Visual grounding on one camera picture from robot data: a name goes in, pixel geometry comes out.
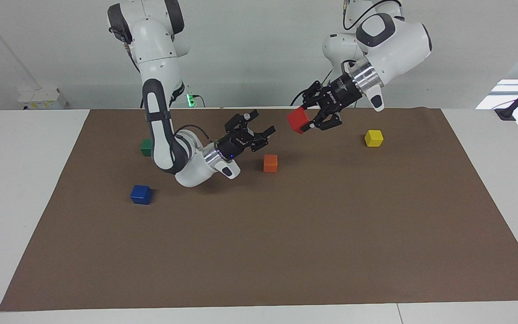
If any red cube block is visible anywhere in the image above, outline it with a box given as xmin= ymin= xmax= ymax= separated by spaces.
xmin=287 ymin=108 xmax=313 ymax=135

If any yellow cube block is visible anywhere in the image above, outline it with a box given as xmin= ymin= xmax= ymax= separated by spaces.
xmin=364 ymin=130 xmax=384 ymax=148

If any blue cube block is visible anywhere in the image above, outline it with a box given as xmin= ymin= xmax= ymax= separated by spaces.
xmin=130 ymin=184 xmax=153 ymax=205

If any brown table mat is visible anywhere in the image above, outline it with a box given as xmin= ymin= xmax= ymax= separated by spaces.
xmin=0 ymin=107 xmax=518 ymax=312

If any white box with yellow labels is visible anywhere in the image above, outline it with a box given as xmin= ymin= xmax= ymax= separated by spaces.
xmin=18 ymin=88 xmax=68 ymax=110

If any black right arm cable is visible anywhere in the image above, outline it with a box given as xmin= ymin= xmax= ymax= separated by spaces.
xmin=174 ymin=124 xmax=211 ymax=145

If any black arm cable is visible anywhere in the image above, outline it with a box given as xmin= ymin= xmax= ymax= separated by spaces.
xmin=343 ymin=0 xmax=404 ymax=31
xmin=174 ymin=124 xmax=211 ymax=145

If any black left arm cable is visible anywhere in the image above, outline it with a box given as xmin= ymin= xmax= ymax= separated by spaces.
xmin=343 ymin=0 xmax=404 ymax=31

